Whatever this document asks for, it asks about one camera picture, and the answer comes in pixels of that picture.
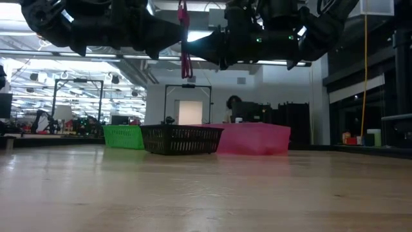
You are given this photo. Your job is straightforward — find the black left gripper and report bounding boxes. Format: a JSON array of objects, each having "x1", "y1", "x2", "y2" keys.
[{"x1": 108, "y1": 0, "x2": 185, "y2": 61}]

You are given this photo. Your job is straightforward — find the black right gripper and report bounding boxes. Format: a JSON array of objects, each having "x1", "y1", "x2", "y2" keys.
[{"x1": 187, "y1": 0, "x2": 258, "y2": 70}]

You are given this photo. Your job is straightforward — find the magenta cable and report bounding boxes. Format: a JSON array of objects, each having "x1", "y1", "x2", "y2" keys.
[{"x1": 177, "y1": 0, "x2": 194, "y2": 80}]

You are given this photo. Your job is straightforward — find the pink-red plastic bin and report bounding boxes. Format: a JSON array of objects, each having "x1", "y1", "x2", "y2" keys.
[{"x1": 196, "y1": 122, "x2": 292, "y2": 157}]

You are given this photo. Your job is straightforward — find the person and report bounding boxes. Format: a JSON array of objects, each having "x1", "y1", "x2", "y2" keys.
[{"x1": 221, "y1": 95, "x2": 244, "y2": 124}]

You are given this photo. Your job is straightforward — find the black plastic basket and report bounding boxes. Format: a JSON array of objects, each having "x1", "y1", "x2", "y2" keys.
[{"x1": 140, "y1": 124, "x2": 225, "y2": 156}]

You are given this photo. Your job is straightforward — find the green plastic basket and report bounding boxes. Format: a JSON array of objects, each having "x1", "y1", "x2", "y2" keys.
[{"x1": 102, "y1": 124, "x2": 145, "y2": 150}]

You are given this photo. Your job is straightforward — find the white lampshade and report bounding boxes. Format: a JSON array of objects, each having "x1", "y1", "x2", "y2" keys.
[{"x1": 53, "y1": 104, "x2": 74, "y2": 122}]

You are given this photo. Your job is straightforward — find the red container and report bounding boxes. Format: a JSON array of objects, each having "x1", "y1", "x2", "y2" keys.
[{"x1": 342, "y1": 131, "x2": 363, "y2": 146}]

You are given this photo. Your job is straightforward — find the dark background monitor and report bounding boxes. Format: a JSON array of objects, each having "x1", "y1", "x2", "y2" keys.
[{"x1": 0, "y1": 92, "x2": 14, "y2": 119}]

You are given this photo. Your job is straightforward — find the white and green container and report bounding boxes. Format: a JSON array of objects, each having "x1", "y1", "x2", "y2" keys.
[{"x1": 366, "y1": 128, "x2": 382, "y2": 148}]

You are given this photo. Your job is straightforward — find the black background rig frame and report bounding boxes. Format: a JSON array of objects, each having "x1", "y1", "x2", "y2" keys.
[
  {"x1": 164, "y1": 83, "x2": 213, "y2": 125},
  {"x1": 51, "y1": 78, "x2": 104, "y2": 133}
]

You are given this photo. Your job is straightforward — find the yellow hanging cord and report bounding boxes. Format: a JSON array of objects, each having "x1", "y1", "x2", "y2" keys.
[{"x1": 360, "y1": 14, "x2": 369, "y2": 138}]

